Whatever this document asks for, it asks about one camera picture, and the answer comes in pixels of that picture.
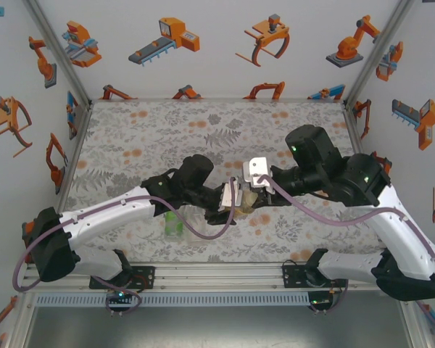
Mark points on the floral patterned table cloth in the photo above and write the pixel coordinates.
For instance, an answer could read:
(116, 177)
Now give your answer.
(148, 119)

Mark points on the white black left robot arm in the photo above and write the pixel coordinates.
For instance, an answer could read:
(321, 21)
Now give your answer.
(98, 261)

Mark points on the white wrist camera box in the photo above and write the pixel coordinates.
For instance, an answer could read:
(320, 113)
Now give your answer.
(226, 197)
(257, 168)

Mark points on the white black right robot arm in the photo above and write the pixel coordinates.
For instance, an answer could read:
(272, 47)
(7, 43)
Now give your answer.
(348, 266)

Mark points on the clear bottle green cap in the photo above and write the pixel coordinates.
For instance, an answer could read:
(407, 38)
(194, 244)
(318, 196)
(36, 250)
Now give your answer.
(195, 223)

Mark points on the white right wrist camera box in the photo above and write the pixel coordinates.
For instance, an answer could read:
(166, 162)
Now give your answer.
(257, 168)

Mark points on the small circuit board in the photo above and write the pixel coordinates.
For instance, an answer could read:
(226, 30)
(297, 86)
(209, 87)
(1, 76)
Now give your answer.
(120, 295)
(319, 301)

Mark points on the orange tea bottle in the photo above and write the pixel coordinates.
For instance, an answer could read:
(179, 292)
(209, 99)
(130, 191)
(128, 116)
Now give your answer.
(243, 210)

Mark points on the aluminium frame leg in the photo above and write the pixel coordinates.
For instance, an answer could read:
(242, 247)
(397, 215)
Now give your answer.
(415, 322)
(21, 319)

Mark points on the aluminium table side rail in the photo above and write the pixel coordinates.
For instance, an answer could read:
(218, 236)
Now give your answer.
(351, 130)
(74, 152)

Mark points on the thin aluminium table rail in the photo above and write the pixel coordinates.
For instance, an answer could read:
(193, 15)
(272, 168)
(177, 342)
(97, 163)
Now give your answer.
(217, 99)

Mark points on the pale yellow bottle cap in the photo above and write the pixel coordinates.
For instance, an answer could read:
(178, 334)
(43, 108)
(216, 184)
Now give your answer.
(249, 197)

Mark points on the wide aluminium frame rail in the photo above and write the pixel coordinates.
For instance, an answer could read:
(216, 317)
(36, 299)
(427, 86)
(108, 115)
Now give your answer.
(217, 277)

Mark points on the aluminium frame post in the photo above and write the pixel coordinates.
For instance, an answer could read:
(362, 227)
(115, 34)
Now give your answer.
(61, 54)
(376, 54)

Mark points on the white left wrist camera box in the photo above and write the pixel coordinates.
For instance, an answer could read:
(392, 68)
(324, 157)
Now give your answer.
(226, 197)

